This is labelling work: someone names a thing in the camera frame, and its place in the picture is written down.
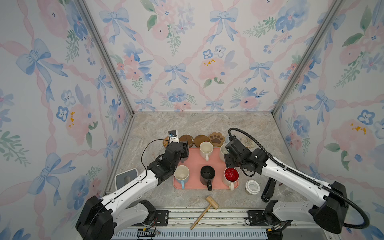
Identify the blue handled cream mug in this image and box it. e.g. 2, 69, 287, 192
174, 165, 190, 189

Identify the red interior white mug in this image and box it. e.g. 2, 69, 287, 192
222, 168, 240, 191

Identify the woven rattan coaster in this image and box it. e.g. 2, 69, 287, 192
163, 137, 169, 148

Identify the paw shaped wooden coaster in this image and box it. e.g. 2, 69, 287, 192
208, 132, 226, 147

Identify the dark brown glossy coaster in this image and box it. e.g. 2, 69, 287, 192
179, 135, 194, 148

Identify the brown cork round coaster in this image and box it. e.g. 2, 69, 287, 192
194, 135, 210, 148

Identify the beige woven round coaster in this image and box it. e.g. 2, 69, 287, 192
240, 136, 257, 149

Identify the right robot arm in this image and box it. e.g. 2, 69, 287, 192
225, 140, 349, 234

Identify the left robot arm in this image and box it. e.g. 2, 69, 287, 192
76, 141, 189, 240

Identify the pink tray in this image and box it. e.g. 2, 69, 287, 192
173, 148, 240, 190

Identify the white round lidded jar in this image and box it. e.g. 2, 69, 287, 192
245, 180, 261, 195

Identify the black mug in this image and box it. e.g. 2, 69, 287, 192
200, 166, 216, 191

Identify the white grey tissue box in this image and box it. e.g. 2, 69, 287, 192
115, 168, 139, 190

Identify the black stapler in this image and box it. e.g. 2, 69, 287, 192
261, 178, 276, 203

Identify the wooden mallet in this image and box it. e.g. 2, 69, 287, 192
190, 196, 219, 230

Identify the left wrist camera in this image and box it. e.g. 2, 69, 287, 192
168, 130, 180, 143

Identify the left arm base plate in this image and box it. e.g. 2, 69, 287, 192
141, 210, 170, 227

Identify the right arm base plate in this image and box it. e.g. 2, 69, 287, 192
246, 209, 291, 227

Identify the right arm black hose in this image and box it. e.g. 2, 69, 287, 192
227, 127, 370, 230

